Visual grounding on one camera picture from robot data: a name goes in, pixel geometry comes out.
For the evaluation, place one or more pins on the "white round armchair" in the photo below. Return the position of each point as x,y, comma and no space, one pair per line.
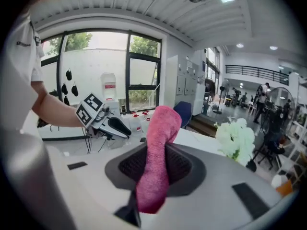
278,180

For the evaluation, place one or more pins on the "orange cushion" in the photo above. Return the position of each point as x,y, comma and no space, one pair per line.
285,188

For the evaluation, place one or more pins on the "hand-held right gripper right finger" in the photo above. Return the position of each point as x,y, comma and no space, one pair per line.
216,195

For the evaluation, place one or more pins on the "black mezzanine railing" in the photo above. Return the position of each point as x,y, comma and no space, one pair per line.
256,72

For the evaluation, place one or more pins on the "cluster of clear water jugs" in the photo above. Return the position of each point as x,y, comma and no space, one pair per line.
136,126

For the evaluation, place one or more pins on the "white water dispenser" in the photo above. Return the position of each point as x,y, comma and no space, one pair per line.
115,106

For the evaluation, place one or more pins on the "person's white t-shirt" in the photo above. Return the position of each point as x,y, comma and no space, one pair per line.
21,68

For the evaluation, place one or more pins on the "black face mask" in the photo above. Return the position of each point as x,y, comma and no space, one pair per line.
64,88
74,90
66,100
68,74

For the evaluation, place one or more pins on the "black-framed window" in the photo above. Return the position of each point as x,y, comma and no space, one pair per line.
96,63

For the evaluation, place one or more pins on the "blue chair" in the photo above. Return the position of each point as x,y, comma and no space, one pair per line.
183,110

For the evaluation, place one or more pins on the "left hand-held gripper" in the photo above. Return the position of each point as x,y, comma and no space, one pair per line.
90,111

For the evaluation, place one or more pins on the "brown wooden step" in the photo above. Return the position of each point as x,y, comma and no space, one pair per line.
201,126

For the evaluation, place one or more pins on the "inverted dispenser water bottle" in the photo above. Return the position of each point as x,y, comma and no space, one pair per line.
108,85

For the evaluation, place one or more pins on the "black cylindrical canister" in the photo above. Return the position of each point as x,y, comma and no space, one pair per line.
123,108

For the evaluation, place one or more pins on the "pale flowers in pink pot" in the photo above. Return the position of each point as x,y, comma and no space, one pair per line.
235,138

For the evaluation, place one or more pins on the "small black standing fan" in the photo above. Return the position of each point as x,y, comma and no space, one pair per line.
224,85

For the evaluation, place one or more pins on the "pink cloth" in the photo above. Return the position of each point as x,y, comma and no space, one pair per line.
158,133

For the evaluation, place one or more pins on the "person's left forearm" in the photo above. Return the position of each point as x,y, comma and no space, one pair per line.
55,111

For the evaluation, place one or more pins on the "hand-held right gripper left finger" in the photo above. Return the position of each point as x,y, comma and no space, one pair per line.
96,188

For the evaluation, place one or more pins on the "white wall cabinet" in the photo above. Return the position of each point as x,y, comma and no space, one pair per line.
184,80

